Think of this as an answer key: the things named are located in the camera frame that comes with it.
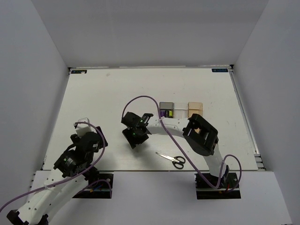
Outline blue corner label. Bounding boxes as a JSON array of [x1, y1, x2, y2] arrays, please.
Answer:
[[211, 68, 228, 73], [71, 70, 87, 74]]

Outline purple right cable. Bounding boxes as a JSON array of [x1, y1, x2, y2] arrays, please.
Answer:
[[121, 95, 242, 189]]

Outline dark grey plastic container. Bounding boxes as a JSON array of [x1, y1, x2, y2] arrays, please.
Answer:
[[159, 102, 174, 118]]

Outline left blue corner label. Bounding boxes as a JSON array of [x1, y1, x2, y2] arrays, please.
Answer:
[[71, 70, 87, 74]]

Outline right blue corner label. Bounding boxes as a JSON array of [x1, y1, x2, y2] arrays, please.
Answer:
[[211, 68, 228, 73]]

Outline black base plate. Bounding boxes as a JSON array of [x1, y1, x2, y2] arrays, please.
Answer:
[[73, 173, 114, 199], [195, 172, 241, 200]]

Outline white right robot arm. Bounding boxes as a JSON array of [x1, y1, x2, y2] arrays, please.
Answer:
[[121, 112, 229, 187]]

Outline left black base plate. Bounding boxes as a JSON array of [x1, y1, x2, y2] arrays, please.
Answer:
[[73, 173, 114, 199]]

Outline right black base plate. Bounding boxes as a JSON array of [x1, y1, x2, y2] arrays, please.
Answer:
[[195, 172, 241, 200]]

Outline black handled scissors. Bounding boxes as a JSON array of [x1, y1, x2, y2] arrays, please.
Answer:
[[156, 152, 186, 170]]

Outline orange plastic container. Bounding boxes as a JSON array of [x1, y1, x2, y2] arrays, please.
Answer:
[[188, 102, 203, 118]]

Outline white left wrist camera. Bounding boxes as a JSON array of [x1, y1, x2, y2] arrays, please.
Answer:
[[74, 117, 92, 138]]

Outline clear plastic container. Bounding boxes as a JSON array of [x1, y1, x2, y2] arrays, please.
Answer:
[[173, 102, 188, 119]]

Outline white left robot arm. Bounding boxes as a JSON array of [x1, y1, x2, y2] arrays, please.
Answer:
[[7, 122, 108, 225]]

